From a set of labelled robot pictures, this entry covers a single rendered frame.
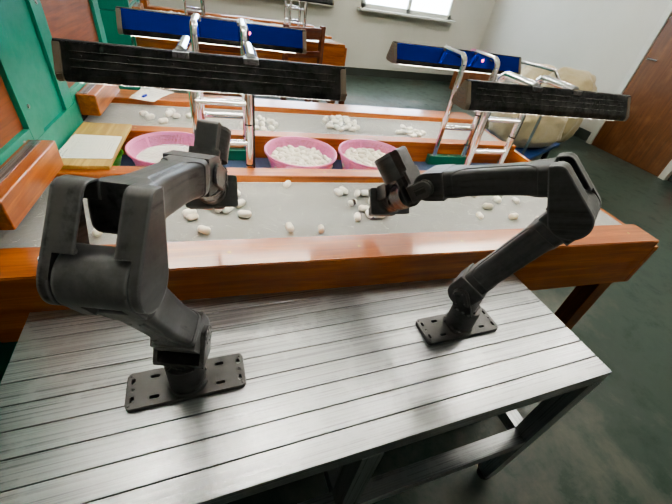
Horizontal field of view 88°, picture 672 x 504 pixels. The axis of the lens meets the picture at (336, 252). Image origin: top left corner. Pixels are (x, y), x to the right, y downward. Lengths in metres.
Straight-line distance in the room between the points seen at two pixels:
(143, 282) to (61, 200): 0.10
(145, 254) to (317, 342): 0.49
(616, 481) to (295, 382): 1.38
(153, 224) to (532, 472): 1.51
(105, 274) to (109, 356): 0.45
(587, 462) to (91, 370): 1.65
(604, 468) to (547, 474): 0.24
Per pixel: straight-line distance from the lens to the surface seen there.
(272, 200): 1.06
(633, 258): 1.51
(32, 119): 1.25
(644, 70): 5.65
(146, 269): 0.37
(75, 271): 0.39
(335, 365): 0.75
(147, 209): 0.36
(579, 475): 1.74
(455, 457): 1.14
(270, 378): 0.72
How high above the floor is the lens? 1.29
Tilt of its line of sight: 39 degrees down
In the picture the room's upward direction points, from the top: 10 degrees clockwise
